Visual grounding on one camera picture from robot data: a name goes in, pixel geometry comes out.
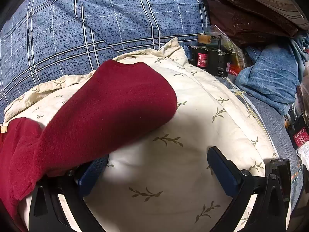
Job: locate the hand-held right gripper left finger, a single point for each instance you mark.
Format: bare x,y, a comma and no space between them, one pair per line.
90,176

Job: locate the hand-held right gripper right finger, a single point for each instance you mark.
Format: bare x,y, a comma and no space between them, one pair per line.
224,171

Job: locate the dark red fleece garment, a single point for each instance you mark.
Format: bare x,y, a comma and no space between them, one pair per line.
108,106

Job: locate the grey-blue bed sheet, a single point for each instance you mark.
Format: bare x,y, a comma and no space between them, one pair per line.
272,125

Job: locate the white paper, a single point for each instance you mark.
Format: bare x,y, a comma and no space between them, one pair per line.
304,159

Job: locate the black device with red label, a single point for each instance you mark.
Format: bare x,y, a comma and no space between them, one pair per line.
300,135

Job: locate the blue denim jeans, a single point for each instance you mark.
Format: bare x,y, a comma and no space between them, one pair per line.
265,77

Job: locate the black battery with red label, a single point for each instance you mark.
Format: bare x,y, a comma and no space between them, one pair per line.
201,58
218,62

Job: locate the clear plastic bag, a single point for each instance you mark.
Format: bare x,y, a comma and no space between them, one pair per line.
233,47

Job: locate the small tan box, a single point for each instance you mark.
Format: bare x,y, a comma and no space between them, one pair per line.
204,38

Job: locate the dark brown shiny cushion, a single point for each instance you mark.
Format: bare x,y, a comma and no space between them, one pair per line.
241,21

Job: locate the blue plaid quilt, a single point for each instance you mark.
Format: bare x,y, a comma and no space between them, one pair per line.
96,17

